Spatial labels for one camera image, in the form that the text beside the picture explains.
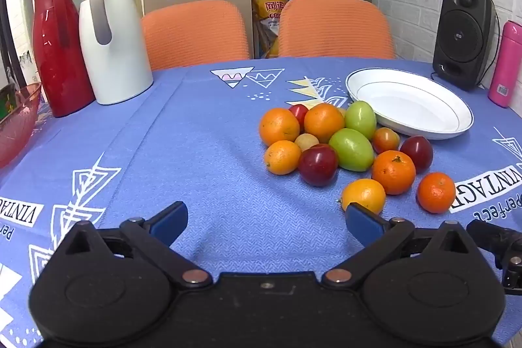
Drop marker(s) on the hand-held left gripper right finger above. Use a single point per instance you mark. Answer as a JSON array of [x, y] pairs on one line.
[[363, 220]]

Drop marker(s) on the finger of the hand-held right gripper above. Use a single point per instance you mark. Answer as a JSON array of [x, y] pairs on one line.
[[493, 236], [513, 274]]

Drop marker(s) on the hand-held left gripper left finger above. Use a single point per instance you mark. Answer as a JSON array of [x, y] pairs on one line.
[[169, 218]]

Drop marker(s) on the yellowish orange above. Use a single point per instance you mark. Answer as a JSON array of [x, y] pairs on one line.
[[363, 196], [282, 157]]

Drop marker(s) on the deep orange mandarin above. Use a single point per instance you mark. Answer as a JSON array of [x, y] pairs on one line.
[[393, 172], [436, 192]]

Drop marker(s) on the dark red plum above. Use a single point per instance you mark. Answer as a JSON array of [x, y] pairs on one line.
[[416, 153], [318, 164]]

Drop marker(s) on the green jujube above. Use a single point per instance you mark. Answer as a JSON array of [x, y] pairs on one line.
[[360, 119], [351, 149]]

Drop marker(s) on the red-green tomato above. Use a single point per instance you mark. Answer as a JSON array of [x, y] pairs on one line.
[[385, 140]]

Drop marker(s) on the small tan longan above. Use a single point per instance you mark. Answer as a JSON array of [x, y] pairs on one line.
[[306, 141], [341, 112]]

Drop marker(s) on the large orange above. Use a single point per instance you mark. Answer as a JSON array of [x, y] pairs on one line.
[[279, 126], [324, 122]]

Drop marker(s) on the white plate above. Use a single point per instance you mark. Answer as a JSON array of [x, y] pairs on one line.
[[408, 107]]

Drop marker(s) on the red tomato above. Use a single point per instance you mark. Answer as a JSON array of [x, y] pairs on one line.
[[299, 112]]

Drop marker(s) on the blue printed tablecloth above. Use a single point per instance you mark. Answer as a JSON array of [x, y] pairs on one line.
[[183, 148]]

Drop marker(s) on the pink bottle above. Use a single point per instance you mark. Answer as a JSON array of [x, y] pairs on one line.
[[505, 66]]

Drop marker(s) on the white thermos jug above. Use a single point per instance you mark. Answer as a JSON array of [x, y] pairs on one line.
[[118, 46]]

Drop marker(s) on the orange chair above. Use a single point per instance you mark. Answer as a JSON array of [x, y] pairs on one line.
[[334, 30], [195, 34]]

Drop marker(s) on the red thermos jug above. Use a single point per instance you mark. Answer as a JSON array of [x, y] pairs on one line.
[[57, 58]]

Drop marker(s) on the black speaker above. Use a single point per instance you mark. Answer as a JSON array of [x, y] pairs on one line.
[[461, 34]]

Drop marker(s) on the yellow plastic bag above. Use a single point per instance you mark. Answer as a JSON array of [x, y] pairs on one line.
[[265, 17]]

